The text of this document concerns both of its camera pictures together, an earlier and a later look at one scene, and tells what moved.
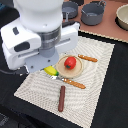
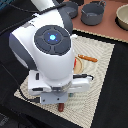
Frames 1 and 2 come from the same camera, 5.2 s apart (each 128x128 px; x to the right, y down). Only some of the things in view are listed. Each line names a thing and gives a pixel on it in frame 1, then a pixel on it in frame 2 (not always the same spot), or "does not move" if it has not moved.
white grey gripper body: x=32 y=51 -> x=49 y=93
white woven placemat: x=75 y=102 does not move
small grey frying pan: x=69 y=10 does not move
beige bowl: x=121 y=18 does not move
